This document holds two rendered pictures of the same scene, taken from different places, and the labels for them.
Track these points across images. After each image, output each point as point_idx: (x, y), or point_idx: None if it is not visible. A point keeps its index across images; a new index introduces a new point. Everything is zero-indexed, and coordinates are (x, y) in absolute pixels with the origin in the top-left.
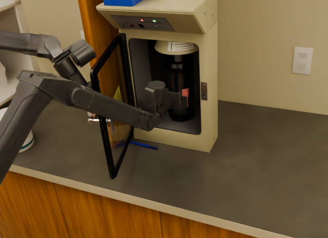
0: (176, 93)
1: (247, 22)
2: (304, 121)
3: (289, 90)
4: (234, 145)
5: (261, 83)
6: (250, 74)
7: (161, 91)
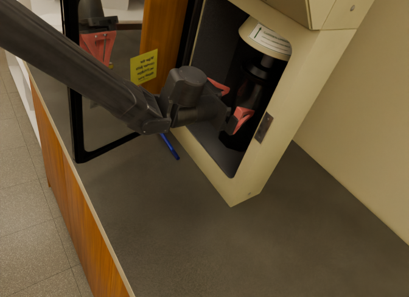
0: (224, 108)
1: (407, 72)
2: (390, 251)
3: (398, 198)
4: (269, 219)
5: (367, 163)
6: (361, 143)
7: (192, 89)
